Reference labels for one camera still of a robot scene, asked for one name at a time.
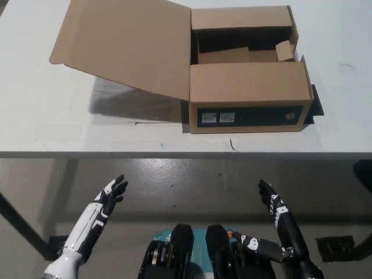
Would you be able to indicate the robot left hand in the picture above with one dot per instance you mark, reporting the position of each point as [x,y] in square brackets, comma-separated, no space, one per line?
[96,216]

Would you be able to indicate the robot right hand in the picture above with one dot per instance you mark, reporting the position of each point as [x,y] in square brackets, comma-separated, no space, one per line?
[286,223]

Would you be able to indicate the brown cardboard box with lid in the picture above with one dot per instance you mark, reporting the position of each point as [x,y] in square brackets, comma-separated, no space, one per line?
[247,84]

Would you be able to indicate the black robot legs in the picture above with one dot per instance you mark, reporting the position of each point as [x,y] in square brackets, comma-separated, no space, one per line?
[181,247]

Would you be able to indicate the small cardboard inner box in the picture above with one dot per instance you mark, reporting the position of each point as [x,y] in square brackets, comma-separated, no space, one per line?
[285,51]

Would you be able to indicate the large black floor tape patch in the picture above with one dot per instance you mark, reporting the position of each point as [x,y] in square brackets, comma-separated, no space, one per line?
[334,247]

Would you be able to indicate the straight black table leg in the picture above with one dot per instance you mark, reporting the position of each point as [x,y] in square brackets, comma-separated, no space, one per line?
[20,222]

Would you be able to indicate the curved black table leg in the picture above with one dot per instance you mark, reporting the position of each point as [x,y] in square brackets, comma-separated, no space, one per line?
[363,174]

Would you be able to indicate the clear plastic sheet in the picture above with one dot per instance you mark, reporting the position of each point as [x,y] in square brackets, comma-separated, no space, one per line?
[116,101]

